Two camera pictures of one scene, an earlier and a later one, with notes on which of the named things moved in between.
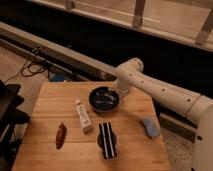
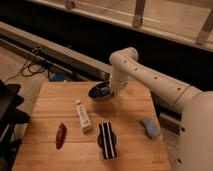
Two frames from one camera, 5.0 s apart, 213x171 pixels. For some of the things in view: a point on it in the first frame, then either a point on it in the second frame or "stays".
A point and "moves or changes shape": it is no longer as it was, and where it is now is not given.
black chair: x=10 y=116 stays
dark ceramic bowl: x=103 y=99 moves or changes shape
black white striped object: x=107 y=140 stays
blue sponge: x=152 y=127 stays
